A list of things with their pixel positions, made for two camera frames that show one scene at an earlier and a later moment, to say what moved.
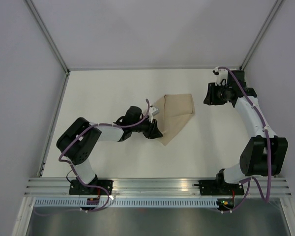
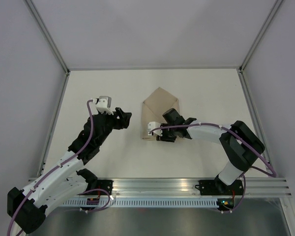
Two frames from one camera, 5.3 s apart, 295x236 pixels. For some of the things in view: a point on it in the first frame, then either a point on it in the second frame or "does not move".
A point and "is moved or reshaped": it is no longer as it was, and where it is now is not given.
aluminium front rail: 44,187 does not move
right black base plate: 218,187 does not move
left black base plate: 76,188 does not move
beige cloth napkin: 176,110 is moved or reshaped
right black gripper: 210,98 -> 164,138
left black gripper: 153,132 -> 123,122
